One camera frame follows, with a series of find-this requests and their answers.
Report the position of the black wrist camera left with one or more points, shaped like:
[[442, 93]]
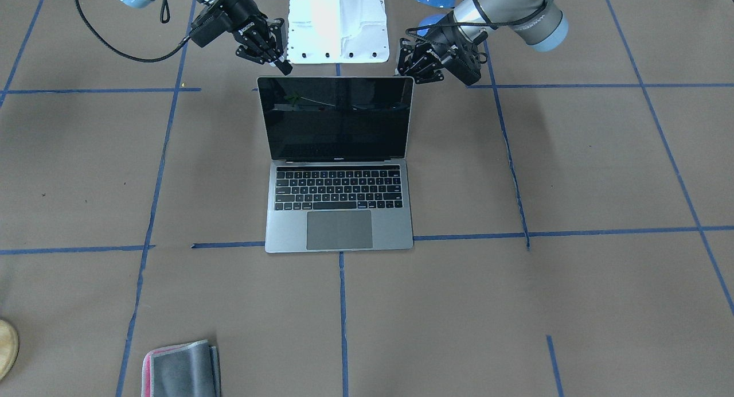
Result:
[[464, 63]]

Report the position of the grey pink folded cloth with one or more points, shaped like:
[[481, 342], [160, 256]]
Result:
[[187, 369]]

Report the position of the wooden mug tree stand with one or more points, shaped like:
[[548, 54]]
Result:
[[10, 345]]

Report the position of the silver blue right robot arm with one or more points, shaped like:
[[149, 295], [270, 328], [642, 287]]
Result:
[[225, 5]]

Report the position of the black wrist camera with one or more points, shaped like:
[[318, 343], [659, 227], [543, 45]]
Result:
[[208, 26], [464, 63]]

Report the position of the grey laptop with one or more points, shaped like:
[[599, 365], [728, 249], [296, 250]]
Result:
[[338, 178]]

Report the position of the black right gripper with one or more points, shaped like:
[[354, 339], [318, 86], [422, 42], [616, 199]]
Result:
[[235, 8]]

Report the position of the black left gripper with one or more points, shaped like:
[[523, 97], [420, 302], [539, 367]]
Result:
[[444, 42]]

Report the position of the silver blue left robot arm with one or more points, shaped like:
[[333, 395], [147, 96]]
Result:
[[540, 23]]

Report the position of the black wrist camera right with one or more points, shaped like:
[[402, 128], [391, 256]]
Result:
[[208, 26]]

